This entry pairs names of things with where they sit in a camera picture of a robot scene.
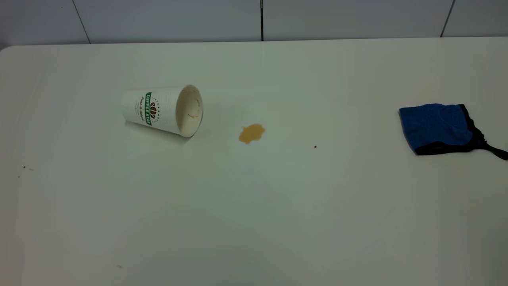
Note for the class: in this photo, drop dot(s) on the white paper coffee cup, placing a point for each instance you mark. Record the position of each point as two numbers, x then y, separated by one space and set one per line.
158 111

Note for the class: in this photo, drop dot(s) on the blue cloth with black trim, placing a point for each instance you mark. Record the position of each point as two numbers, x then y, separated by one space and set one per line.
434 125

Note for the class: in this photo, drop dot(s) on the brown coffee spill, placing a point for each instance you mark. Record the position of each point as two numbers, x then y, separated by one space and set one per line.
251 133

